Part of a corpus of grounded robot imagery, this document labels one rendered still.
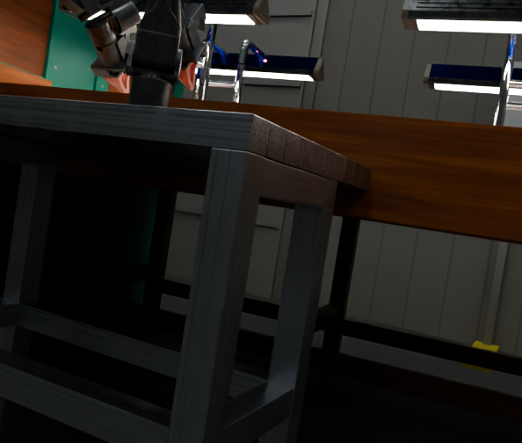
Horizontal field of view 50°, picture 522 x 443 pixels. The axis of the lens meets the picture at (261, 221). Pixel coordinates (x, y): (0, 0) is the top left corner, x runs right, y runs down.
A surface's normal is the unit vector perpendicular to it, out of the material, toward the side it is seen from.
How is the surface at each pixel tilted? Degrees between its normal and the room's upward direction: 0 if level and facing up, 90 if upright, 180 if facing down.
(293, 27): 90
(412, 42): 90
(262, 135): 90
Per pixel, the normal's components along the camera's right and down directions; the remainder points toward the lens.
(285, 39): -0.44, -0.04
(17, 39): 0.92, 0.15
